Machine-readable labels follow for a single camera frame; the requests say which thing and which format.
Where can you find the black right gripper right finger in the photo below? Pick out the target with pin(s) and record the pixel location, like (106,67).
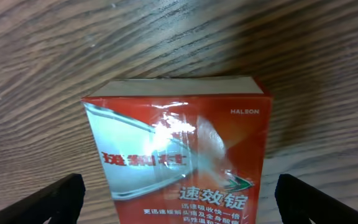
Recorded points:
(300,203)

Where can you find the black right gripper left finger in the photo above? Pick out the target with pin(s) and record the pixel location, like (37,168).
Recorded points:
(59,203)

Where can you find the red medicine sachet box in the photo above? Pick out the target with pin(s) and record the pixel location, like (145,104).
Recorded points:
(182,150)

